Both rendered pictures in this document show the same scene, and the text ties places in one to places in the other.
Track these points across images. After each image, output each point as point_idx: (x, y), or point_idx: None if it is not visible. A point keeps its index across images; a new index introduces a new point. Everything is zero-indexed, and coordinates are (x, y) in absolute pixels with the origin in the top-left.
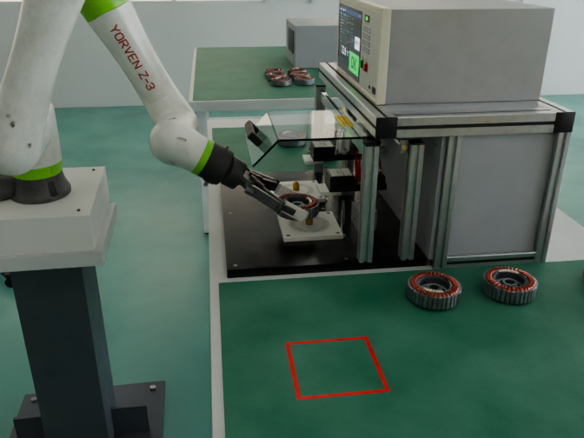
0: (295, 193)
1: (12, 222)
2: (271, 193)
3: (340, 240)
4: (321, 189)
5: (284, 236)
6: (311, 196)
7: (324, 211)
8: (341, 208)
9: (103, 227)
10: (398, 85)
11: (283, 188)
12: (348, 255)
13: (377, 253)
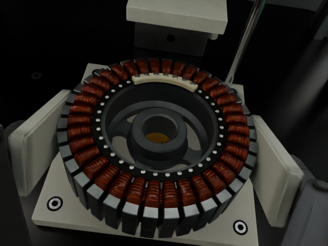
0: (64, 102)
1: None
2: (309, 238)
3: (247, 101)
4: (192, 8)
5: (250, 243)
6: (134, 65)
7: (84, 77)
8: (55, 42)
9: None
10: None
11: (40, 133)
12: (326, 111)
13: (311, 61)
